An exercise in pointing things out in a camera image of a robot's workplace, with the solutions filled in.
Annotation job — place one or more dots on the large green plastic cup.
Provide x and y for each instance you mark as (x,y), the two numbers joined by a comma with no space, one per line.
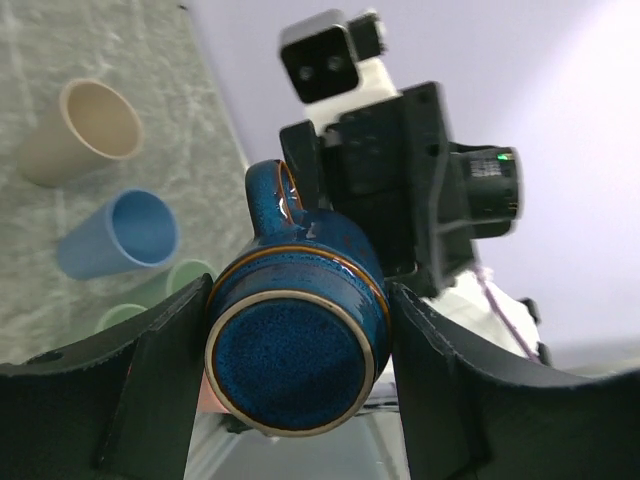
(184,272)

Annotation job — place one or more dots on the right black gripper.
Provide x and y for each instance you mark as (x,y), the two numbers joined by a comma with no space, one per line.
(389,167)

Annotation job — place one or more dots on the small green plastic cup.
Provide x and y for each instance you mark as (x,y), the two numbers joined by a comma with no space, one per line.
(118,314)

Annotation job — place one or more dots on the blue plastic cup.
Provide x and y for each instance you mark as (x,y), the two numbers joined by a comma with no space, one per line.
(134,230)

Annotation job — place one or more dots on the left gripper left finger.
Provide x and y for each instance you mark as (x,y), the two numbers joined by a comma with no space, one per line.
(117,405)

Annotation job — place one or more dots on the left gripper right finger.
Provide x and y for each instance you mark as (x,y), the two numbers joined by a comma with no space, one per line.
(472,410)

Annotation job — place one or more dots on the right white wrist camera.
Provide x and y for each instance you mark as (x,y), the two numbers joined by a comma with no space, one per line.
(335,63)

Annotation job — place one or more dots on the dark blue glazed mug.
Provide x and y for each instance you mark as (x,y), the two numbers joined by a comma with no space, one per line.
(301,323)

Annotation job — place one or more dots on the beige plastic cup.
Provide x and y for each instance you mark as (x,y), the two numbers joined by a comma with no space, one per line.
(89,127)

